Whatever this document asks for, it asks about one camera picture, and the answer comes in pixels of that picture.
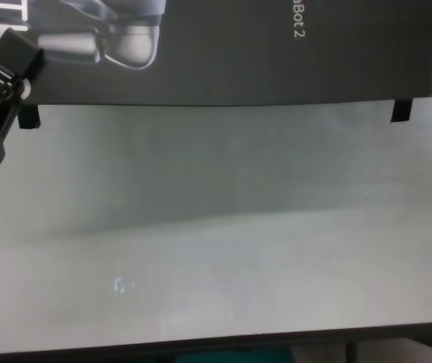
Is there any black robot print poster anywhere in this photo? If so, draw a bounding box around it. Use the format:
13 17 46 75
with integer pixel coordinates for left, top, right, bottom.
0 0 432 110

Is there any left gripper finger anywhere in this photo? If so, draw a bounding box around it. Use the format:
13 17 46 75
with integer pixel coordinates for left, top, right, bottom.
0 27 47 102
1 95 28 130

